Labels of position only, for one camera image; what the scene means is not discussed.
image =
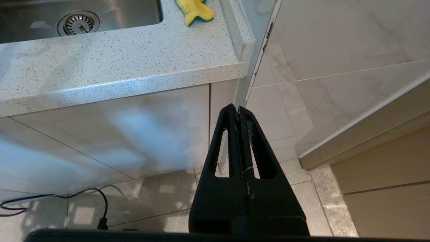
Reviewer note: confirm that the light grey cabinet door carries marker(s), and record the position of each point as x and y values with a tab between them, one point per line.
33	161
134	127

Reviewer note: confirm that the yellow and green sponge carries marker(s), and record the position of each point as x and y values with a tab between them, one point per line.
196	11

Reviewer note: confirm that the stainless steel sink basin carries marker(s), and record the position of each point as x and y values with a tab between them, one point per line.
127	13

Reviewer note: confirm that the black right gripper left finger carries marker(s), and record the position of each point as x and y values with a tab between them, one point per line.
215	208

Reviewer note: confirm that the metal sink drain strainer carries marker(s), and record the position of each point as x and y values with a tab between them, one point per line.
78	23

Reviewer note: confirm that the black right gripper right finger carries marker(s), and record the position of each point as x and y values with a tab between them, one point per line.
278	208

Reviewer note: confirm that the beige wooden cabinet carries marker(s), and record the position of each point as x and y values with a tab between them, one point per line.
386	168

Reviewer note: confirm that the narrow grey cabinet panel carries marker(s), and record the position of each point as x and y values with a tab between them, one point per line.
220	97

